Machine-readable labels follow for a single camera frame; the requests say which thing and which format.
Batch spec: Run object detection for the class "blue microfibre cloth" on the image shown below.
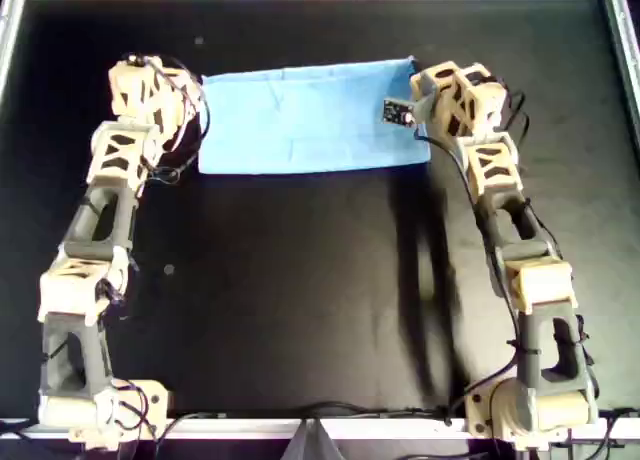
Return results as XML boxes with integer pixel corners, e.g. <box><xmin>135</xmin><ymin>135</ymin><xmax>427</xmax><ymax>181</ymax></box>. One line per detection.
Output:
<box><xmin>198</xmin><ymin>55</ymin><xmax>432</xmax><ymax>177</ymax></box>

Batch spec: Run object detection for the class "right tan gripper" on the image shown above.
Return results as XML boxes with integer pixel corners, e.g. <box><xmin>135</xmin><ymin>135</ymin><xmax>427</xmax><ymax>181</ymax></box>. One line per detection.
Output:
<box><xmin>409</xmin><ymin>62</ymin><xmax>506</xmax><ymax>139</ymax></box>

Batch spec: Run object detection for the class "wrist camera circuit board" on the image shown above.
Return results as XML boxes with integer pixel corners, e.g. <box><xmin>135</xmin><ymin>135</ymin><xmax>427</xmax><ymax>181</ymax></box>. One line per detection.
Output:
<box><xmin>382</xmin><ymin>97</ymin><xmax>417</xmax><ymax>130</ymax></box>

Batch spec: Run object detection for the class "left tan gripper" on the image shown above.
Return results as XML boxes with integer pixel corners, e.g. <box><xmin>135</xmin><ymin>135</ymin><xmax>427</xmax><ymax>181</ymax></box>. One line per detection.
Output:
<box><xmin>110</xmin><ymin>54</ymin><xmax>202</xmax><ymax>146</ymax></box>

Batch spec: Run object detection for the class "grey triangular stand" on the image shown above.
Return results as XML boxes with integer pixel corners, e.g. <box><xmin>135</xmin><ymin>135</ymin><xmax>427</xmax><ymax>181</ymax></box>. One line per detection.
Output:
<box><xmin>283</xmin><ymin>419</ymin><xmax>346</xmax><ymax>460</ymax></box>

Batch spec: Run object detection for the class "thin black left arm wire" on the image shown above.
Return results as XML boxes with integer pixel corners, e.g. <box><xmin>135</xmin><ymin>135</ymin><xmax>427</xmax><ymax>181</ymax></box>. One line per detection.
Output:
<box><xmin>144</xmin><ymin>54</ymin><xmax>211</xmax><ymax>186</ymax></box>

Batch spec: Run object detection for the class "thin black right arm wire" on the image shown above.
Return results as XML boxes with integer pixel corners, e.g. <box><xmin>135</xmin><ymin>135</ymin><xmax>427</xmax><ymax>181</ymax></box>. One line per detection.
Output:
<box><xmin>492</xmin><ymin>82</ymin><xmax>532</xmax><ymax>136</ymax></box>

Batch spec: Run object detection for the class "long black cable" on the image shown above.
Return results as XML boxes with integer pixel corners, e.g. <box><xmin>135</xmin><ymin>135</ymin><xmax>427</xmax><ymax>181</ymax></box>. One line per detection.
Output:
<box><xmin>154</xmin><ymin>401</ymin><xmax>469</xmax><ymax>426</ymax></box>

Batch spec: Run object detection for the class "thin black arm wire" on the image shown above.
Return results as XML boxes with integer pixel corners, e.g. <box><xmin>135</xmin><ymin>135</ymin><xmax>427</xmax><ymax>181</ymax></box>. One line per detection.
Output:
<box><xmin>144</xmin><ymin>54</ymin><xmax>211</xmax><ymax>186</ymax></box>
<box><xmin>492</xmin><ymin>82</ymin><xmax>532</xmax><ymax>136</ymax></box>

